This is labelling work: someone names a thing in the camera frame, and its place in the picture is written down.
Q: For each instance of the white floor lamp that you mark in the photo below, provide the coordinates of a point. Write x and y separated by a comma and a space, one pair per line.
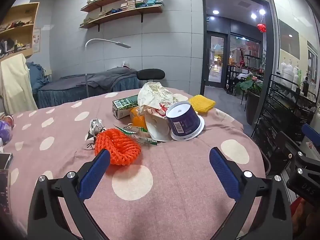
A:
107, 41

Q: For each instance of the smartphone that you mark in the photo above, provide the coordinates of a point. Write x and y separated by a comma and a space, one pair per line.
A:
5, 160

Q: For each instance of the glass door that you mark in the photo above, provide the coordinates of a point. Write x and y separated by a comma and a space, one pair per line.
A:
217, 57

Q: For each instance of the pink polka dot tablecloth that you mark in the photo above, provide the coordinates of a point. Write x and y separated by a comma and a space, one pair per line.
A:
175, 155

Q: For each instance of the black chair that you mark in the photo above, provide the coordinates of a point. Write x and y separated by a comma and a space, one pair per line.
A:
151, 74

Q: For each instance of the display table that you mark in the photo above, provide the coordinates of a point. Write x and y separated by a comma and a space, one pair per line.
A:
240, 72

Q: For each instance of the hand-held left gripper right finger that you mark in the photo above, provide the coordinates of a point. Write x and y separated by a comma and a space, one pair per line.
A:
225, 172

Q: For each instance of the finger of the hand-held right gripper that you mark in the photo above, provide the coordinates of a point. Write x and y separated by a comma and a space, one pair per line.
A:
311, 135
287, 150

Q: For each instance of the white red print plastic bag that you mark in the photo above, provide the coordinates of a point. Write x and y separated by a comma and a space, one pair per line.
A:
155, 95

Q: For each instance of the cream cloth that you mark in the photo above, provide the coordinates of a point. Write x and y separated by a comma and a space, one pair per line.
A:
15, 85

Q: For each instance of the black door frame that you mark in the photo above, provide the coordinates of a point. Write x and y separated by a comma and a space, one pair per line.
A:
202, 42

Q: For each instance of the purple packet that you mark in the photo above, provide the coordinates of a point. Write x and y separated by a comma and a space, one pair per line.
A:
5, 132

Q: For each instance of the black flat device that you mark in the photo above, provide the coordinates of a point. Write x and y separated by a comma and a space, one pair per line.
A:
3, 190

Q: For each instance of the grey blanket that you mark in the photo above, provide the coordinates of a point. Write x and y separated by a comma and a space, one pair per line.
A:
100, 80

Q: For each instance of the blue cloth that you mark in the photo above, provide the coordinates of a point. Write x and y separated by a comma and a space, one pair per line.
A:
37, 76

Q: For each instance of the orange foam net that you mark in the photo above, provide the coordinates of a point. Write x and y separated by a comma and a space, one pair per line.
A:
117, 145

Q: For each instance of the massage bed with blue skirt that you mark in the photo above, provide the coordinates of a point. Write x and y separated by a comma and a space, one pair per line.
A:
65, 95

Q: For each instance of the wall shelves with books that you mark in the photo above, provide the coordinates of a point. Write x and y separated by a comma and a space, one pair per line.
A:
131, 1

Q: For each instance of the dark plant pot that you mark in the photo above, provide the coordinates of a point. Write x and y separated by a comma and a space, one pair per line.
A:
252, 107

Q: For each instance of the red hanging ornament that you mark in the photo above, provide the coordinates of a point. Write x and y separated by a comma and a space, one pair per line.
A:
261, 27

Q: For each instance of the crumpled silver foil wrapper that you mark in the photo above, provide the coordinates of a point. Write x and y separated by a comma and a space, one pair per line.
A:
96, 127

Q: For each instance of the green snack wrapper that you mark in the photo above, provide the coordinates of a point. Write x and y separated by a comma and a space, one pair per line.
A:
140, 130

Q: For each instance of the yellow sponge cloth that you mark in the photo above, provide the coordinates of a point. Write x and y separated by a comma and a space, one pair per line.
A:
202, 103

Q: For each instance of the wooden cabinet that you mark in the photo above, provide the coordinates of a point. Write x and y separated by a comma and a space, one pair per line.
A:
25, 32

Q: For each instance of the green potted plant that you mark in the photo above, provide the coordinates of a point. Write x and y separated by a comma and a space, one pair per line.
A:
248, 85

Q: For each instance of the orange juice plastic bottle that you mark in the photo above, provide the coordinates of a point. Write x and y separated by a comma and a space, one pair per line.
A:
138, 120

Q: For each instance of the wall notice sheet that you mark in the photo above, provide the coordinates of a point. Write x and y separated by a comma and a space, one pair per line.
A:
36, 40

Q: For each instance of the ceiling spotlight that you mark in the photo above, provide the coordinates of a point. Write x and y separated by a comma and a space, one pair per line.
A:
262, 11
215, 12
253, 16

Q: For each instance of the glass tank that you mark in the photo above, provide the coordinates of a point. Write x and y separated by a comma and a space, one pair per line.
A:
252, 60

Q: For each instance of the row of pump bottles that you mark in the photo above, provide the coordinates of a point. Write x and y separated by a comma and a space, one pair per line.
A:
288, 73

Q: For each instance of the green drink carton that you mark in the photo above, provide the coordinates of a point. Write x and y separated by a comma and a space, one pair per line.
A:
122, 106

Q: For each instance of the purple plastic tub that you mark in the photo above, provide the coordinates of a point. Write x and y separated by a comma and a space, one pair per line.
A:
183, 120

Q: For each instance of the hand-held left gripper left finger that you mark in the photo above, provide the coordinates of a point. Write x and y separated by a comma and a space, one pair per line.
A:
95, 172

